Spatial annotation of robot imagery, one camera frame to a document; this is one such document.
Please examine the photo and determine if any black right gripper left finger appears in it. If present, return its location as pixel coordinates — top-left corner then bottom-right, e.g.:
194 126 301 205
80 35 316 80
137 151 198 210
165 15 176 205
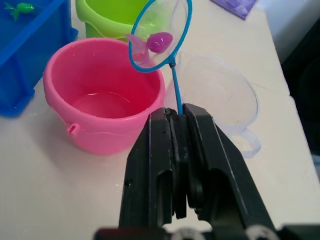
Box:
118 107 187 229

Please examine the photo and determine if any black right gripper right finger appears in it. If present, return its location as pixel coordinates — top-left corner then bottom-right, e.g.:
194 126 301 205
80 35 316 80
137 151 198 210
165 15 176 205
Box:
172 103 277 232

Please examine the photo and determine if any pink toy fish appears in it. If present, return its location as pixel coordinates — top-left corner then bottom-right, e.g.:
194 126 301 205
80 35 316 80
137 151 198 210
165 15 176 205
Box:
125 32 174 66

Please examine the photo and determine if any blue fishing net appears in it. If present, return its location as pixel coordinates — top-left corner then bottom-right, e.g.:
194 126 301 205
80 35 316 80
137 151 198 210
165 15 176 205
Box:
128 0 194 115

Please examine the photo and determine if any clear plastic cup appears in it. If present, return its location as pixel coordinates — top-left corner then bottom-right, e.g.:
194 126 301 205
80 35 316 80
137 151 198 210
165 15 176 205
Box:
165 51 262 159

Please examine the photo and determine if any pink plastic bucket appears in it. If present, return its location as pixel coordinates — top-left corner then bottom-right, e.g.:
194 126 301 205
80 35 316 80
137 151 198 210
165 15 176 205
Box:
42 37 166 156

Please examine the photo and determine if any green plastic bucket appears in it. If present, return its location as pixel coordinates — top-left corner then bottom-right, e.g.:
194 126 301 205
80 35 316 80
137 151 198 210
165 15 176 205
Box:
75 0 153 42

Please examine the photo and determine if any blue plastic tub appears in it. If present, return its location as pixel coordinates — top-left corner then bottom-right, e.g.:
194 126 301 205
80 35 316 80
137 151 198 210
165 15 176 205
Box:
0 0 79 118

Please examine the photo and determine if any green toy fish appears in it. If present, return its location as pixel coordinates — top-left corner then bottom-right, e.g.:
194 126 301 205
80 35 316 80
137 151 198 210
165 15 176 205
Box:
4 2 35 22

